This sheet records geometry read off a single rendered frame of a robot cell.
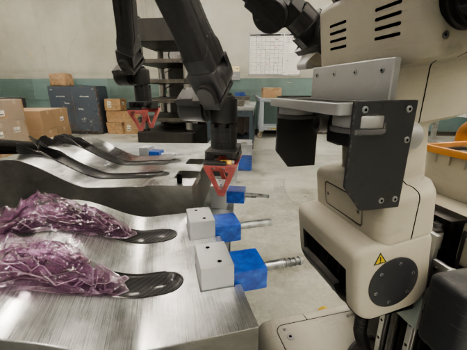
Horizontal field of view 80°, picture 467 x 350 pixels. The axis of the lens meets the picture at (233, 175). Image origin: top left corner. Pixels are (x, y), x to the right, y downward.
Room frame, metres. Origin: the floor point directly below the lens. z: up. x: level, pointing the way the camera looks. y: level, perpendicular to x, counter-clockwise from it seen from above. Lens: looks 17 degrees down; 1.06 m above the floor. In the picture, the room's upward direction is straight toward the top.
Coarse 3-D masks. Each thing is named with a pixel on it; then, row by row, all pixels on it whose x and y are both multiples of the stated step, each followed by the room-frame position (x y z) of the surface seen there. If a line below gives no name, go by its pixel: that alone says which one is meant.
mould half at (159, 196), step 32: (0, 160) 0.50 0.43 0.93; (32, 160) 0.51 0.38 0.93; (96, 160) 0.62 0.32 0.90; (0, 192) 0.50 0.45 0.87; (32, 192) 0.50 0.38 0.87; (64, 192) 0.50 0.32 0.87; (96, 192) 0.49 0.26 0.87; (128, 192) 0.49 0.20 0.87; (160, 192) 0.49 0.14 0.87; (192, 192) 0.49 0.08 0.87
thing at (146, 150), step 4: (140, 148) 1.00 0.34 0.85; (144, 148) 1.00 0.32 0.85; (148, 148) 1.00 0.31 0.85; (152, 148) 1.03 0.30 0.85; (140, 152) 1.00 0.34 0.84; (144, 152) 1.00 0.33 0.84; (148, 152) 1.00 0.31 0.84; (152, 152) 1.00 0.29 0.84; (156, 152) 0.99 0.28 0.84; (160, 152) 1.00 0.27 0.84
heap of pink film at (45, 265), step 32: (0, 224) 0.30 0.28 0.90; (32, 224) 0.30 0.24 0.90; (64, 224) 0.31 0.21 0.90; (96, 224) 0.34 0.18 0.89; (0, 256) 0.21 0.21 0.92; (32, 256) 0.22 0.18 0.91; (64, 256) 0.24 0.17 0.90; (0, 288) 0.20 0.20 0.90; (32, 288) 0.20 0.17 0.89; (64, 288) 0.21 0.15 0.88; (96, 288) 0.23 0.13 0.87
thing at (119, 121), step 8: (104, 104) 6.85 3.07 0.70; (112, 104) 6.83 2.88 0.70; (120, 104) 6.81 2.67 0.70; (112, 112) 6.85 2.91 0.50; (120, 112) 6.83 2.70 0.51; (112, 120) 6.85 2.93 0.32; (120, 120) 6.82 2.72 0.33; (128, 120) 6.82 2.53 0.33; (112, 128) 6.84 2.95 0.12; (120, 128) 6.81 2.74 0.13; (128, 128) 6.82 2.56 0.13; (136, 128) 6.79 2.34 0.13
